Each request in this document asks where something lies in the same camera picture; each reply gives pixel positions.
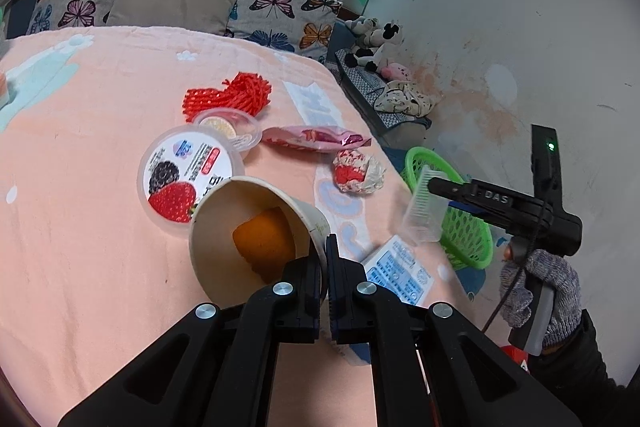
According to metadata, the grey white plush toy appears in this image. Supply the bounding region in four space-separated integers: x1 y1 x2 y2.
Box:
346 17 381 38

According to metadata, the red foam fruit net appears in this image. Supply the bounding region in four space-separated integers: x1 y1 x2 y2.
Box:
181 72 273 116

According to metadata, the pink snack wrapper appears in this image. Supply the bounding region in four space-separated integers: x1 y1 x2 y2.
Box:
261 125 373 152

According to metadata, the peach printed blanket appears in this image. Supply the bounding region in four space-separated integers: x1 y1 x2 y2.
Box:
0 26 501 427

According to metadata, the white blue printed packet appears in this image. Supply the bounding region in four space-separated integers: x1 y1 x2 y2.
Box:
361 234 433 308

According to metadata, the pink plush toy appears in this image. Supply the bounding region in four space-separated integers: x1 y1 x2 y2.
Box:
378 62 412 82

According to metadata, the black cable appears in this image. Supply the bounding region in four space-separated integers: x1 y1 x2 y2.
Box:
481 202 548 335

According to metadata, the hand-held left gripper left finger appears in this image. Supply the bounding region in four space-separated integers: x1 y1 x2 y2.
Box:
57 251 329 427

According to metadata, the red white wrapper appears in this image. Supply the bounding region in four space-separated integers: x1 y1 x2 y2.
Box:
332 148 387 195

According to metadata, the berry print plastic lid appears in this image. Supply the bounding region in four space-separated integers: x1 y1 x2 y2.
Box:
137 125 246 238

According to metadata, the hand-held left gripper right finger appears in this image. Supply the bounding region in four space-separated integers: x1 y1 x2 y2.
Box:
326 234 583 427

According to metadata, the spotted cream cloth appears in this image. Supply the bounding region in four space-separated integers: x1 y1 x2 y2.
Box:
374 79 443 118

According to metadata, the clear plastic cup with lemon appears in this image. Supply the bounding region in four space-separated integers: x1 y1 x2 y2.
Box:
192 108 263 152

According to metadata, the red white object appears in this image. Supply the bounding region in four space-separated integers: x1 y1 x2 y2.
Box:
500 344 531 373

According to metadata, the white paper cup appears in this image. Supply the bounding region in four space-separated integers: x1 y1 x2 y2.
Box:
188 176 331 300

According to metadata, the orange peel piece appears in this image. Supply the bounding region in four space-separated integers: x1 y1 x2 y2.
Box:
232 206 297 284

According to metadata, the green plastic mesh basket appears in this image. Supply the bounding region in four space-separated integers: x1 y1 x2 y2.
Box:
404 147 494 271

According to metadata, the person's right forearm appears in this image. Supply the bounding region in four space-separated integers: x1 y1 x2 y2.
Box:
527 309 632 390

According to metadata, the black white cow plush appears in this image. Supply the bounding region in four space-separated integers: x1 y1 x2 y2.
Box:
350 22 405 72

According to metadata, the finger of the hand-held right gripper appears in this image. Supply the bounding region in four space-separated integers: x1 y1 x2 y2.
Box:
429 177 543 235

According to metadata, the person's right hand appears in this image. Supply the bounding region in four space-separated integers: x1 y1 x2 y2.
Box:
499 247 583 349

